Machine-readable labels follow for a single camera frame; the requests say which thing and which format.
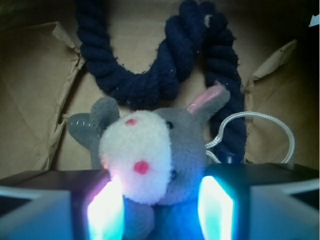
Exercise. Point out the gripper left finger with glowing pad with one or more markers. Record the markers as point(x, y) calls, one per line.
point(61, 205)

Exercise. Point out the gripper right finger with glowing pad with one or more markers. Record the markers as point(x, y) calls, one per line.
point(270, 201)

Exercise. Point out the gray plush donkey toy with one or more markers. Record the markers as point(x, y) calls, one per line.
point(158, 157)

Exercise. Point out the crumpled brown paper bag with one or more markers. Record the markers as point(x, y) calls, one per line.
point(43, 79)

